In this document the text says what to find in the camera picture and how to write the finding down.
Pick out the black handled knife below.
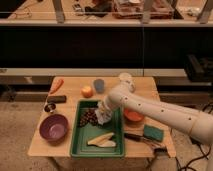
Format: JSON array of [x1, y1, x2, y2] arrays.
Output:
[[124, 133, 161, 146]]

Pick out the small metal cup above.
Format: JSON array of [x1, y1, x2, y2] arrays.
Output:
[[44, 103, 56, 113]]

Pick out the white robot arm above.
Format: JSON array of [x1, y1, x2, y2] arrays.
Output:
[[104, 83, 213, 171]]

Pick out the green sponge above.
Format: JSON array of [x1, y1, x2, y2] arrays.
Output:
[[143, 125, 164, 142]]

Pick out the red yellow apple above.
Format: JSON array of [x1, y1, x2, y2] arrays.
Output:
[[81, 86, 93, 98]]

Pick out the light grey towel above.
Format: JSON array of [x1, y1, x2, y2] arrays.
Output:
[[95, 101, 113, 125]]

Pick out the wooden table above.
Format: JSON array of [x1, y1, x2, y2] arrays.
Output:
[[28, 77, 176, 158]]

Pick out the purple bowl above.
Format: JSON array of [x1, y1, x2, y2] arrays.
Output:
[[39, 114, 68, 142]]

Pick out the blue grey cup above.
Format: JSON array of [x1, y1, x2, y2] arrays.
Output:
[[93, 79, 104, 94]]

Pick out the orange bowl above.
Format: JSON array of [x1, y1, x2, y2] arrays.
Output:
[[124, 109, 144, 122]]

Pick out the green plastic tray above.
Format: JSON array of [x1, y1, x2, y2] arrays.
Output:
[[69, 99, 126, 158]]

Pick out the black box on shelf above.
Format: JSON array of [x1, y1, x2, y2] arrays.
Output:
[[185, 55, 213, 82]]

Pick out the black cable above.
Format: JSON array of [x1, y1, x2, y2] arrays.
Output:
[[174, 102, 213, 171]]

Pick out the orange carrot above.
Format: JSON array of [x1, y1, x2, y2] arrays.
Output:
[[49, 79, 64, 94]]

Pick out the bunch of dark grapes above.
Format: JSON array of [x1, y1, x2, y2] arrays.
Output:
[[79, 108, 98, 127]]

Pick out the black rectangular block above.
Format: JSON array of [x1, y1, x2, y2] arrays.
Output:
[[47, 95, 67, 103]]

